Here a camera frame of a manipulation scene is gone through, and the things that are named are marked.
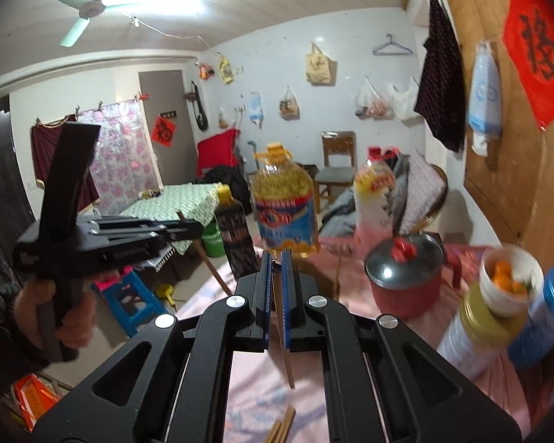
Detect dark dotted hanging garment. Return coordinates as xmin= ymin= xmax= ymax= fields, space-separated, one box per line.
xmin=414 ymin=0 xmax=465 ymax=154

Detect grey door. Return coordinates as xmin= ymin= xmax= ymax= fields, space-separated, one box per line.
xmin=138 ymin=69 xmax=199 ymax=186

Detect grey clothes heap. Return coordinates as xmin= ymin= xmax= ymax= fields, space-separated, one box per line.
xmin=320 ymin=156 xmax=414 ymax=241

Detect blue white plastic bag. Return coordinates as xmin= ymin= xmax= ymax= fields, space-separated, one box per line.
xmin=466 ymin=41 xmax=502 ymax=156

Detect red paper wall decoration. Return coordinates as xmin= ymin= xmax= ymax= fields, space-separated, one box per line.
xmin=502 ymin=0 xmax=554 ymax=133

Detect black hanging bag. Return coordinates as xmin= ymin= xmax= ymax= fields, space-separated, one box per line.
xmin=184 ymin=80 xmax=210 ymax=133

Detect single wooden chopstick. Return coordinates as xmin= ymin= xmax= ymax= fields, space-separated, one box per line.
xmin=271 ymin=261 xmax=297 ymax=389
xmin=176 ymin=209 xmax=236 ymax=297

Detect orange food pieces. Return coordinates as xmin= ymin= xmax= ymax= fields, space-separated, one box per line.
xmin=489 ymin=260 xmax=530 ymax=295

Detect red door decoration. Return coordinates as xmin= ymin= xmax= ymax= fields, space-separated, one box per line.
xmin=151 ymin=116 xmax=175 ymax=148

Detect plastic bag with snacks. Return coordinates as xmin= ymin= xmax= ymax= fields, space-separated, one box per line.
xmin=278 ymin=85 xmax=301 ymax=119

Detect orange cardboard box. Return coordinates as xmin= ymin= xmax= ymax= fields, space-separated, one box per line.
xmin=11 ymin=373 xmax=64 ymax=433

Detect white plastic bottle red cap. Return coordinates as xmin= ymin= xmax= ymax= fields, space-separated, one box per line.
xmin=353 ymin=146 xmax=398 ymax=241

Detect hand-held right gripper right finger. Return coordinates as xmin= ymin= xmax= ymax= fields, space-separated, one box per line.
xmin=281 ymin=249 xmax=523 ymax=443

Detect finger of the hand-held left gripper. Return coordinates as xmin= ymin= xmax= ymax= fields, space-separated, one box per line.
xmin=80 ymin=217 xmax=205 ymax=241
xmin=105 ymin=238 xmax=172 ymax=267

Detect pot lid with red knob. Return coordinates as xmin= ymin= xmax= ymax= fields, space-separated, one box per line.
xmin=365 ymin=233 xmax=447 ymax=294

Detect grey clothes hanger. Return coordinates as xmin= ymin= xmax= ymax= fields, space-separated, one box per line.
xmin=371 ymin=32 xmax=414 ymax=57

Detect person's left hand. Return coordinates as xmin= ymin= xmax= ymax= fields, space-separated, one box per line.
xmin=13 ymin=278 xmax=99 ymax=352

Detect black garment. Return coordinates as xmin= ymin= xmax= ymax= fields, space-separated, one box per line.
xmin=193 ymin=165 xmax=253 ymax=216

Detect bunch of wooden chopsticks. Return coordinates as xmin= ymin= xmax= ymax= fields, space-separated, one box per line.
xmin=263 ymin=405 xmax=297 ymax=443

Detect rattan chair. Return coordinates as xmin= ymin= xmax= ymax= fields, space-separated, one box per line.
xmin=394 ymin=152 xmax=450 ymax=237

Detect red cloth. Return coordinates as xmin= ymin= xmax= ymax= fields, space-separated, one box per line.
xmin=196 ymin=128 xmax=241 ymax=179

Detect large cooking oil bottle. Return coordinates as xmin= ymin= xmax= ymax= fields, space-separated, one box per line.
xmin=250 ymin=142 xmax=322 ymax=260

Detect blue plastic stool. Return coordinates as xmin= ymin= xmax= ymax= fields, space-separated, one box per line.
xmin=92 ymin=269 xmax=172 ymax=339

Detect beige tote bag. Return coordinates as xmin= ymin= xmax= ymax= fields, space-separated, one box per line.
xmin=305 ymin=42 xmax=337 ymax=85

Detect blue plastic canister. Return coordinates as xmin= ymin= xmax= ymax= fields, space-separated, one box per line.
xmin=507 ymin=266 xmax=554 ymax=371

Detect yellow hanging bag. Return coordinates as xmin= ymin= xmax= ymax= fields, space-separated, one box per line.
xmin=217 ymin=55 xmax=236 ymax=85

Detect green plastic bucket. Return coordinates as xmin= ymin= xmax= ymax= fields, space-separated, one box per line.
xmin=200 ymin=221 xmax=227 ymax=258

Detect pale green ceiling fan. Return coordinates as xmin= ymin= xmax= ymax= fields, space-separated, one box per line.
xmin=50 ymin=0 xmax=140 ymax=49

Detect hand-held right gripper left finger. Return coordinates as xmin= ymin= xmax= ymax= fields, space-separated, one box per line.
xmin=30 ymin=254 xmax=274 ymax=443

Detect pink floral tablecloth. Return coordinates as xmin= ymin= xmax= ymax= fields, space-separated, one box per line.
xmin=174 ymin=234 xmax=537 ymax=443

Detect yellow hand tool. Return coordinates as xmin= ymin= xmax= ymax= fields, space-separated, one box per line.
xmin=154 ymin=283 xmax=179 ymax=311

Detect small blue white bag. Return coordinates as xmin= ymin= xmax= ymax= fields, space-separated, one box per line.
xmin=248 ymin=92 xmax=265 ymax=126

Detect pink floral curtain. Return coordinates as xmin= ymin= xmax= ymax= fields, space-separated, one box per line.
xmin=76 ymin=101 xmax=160 ymax=214

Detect red electric cooking pot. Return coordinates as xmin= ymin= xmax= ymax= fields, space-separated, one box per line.
xmin=365 ymin=233 xmax=465 ymax=320

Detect white ceramic bowl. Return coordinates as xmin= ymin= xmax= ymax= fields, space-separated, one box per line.
xmin=479 ymin=243 xmax=545 ymax=317

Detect dark soy sauce bottle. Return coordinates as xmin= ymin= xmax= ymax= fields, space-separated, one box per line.
xmin=213 ymin=184 xmax=262 ymax=283

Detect green patterned table cover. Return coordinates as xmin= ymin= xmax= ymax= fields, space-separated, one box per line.
xmin=119 ymin=182 xmax=225 ymax=255

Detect dark red curtain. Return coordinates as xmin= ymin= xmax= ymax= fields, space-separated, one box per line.
xmin=30 ymin=117 xmax=100 ymax=207

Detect wooden chair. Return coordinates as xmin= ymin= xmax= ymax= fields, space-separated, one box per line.
xmin=314 ymin=131 xmax=356 ymax=214

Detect pink plastic stool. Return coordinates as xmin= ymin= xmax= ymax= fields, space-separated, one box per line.
xmin=89 ymin=268 xmax=122 ymax=293

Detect clear plastic bag with food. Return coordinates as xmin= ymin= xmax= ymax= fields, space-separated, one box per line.
xmin=354 ymin=76 xmax=396 ymax=121

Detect plywood wall board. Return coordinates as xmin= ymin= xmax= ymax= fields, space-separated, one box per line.
xmin=431 ymin=0 xmax=554 ymax=260

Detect milk powder tin gold lid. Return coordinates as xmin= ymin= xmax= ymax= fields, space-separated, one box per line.
xmin=436 ymin=281 xmax=530 ymax=382

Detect person's left forearm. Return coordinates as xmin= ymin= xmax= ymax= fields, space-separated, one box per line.
xmin=0 ymin=284 xmax=52 ymax=400

